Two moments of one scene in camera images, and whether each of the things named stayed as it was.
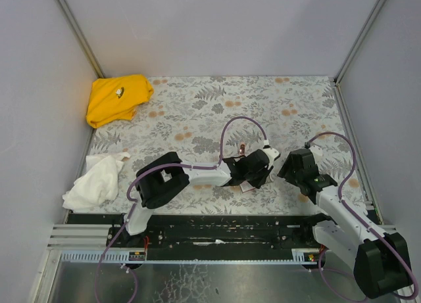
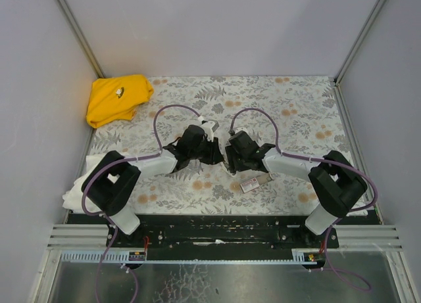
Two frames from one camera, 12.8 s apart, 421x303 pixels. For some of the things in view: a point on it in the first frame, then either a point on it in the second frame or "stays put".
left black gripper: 263,171 -> 210,152
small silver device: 246,186 stays put
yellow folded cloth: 116,98 stays put
